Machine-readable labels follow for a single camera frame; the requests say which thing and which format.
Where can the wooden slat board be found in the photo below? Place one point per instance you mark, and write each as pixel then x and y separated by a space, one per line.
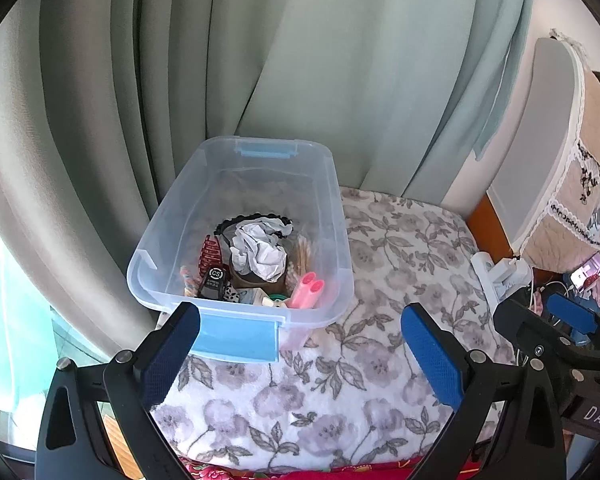
pixel 115 440

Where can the red floral blanket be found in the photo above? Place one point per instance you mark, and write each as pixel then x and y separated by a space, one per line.
pixel 300 475

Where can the headboard with lace cover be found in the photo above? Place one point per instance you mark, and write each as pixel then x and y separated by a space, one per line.
pixel 535 160

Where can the red hair claw clip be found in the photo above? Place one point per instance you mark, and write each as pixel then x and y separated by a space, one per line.
pixel 209 255

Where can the leopard print scrunchie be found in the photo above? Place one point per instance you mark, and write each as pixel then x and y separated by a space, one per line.
pixel 232 296

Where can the grey green curtain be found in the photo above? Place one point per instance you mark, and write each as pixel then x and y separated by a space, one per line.
pixel 330 60

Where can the white blue medicine box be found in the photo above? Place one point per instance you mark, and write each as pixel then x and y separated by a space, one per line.
pixel 252 296

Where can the pack of cotton swabs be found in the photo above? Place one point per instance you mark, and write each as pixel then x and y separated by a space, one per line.
pixel 300 260

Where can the black lace headband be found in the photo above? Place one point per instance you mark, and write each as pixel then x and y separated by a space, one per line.
pixel 225 225

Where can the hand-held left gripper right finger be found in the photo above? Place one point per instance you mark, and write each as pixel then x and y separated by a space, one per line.
pixel 432 355

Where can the white paper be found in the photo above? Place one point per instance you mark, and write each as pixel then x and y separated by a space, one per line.
pixel 260 255

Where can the orange wooden bed frame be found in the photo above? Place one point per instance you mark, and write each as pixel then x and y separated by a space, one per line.
pixel 487 230

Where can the white power strip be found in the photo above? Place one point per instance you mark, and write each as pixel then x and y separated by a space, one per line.
pixel 505 272

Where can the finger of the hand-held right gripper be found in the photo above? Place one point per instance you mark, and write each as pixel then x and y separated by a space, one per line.
pixel 572 312
pixel 535 335

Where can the brown headband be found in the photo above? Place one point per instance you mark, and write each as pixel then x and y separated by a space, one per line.
pixel 245 280

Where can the clear plastic storage container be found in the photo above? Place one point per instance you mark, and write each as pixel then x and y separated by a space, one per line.
pixel 260 175

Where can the phone with lit screen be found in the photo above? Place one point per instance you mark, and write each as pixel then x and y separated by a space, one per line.
pixel 590 272

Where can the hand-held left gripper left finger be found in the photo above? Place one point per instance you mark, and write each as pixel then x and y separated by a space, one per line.
pixel 170 355

